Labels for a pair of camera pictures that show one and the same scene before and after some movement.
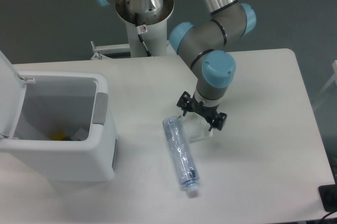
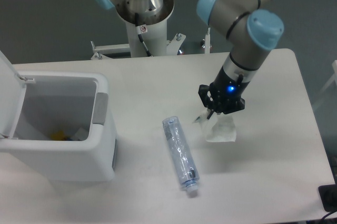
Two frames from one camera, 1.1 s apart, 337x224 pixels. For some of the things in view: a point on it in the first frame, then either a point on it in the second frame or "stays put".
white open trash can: x=54 y=126 stays put
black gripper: x=215 y=119 → x=226 y=92
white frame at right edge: x=334 y=67 stays put
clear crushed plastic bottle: x=181 y=153 stays put
